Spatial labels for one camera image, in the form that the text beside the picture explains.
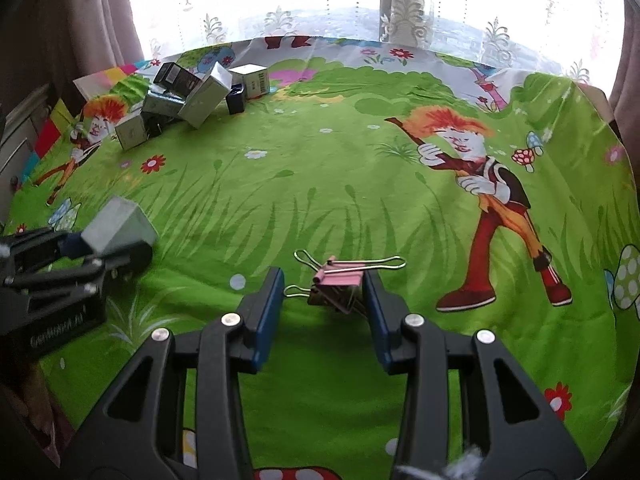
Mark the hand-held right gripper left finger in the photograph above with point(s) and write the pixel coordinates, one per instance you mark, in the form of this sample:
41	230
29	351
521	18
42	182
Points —
270	320

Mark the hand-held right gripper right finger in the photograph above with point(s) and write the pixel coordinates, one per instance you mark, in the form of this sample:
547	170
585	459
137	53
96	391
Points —
377	320

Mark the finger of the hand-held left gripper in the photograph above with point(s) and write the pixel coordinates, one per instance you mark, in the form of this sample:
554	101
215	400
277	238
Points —
70	246
115	260

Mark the white cube box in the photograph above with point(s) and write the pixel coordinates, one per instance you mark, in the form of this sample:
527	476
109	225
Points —
117	225

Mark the pink binder clip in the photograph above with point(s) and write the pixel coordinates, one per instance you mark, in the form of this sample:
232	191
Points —
337	276

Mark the pink patterned cloth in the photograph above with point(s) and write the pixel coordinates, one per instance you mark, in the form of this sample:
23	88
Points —
50	425

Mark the white cabinet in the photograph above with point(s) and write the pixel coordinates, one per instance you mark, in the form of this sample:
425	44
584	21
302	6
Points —
20	150

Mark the small white box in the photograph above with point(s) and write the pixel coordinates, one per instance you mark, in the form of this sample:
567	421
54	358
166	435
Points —
131	132

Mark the teal box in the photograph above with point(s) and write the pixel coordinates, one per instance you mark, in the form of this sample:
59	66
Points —
162	106

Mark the tall white box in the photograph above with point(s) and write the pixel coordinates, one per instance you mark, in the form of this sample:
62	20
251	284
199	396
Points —
205	95

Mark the black box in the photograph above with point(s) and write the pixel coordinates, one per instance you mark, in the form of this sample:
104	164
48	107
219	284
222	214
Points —
175	77

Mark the small dark blue box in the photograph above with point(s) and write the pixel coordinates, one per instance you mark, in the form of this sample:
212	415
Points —
235	100

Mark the white box with label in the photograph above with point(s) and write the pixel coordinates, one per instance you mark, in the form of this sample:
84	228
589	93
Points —
250	80

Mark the pink curtain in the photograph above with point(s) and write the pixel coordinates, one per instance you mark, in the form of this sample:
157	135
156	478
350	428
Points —
90	10
625	75

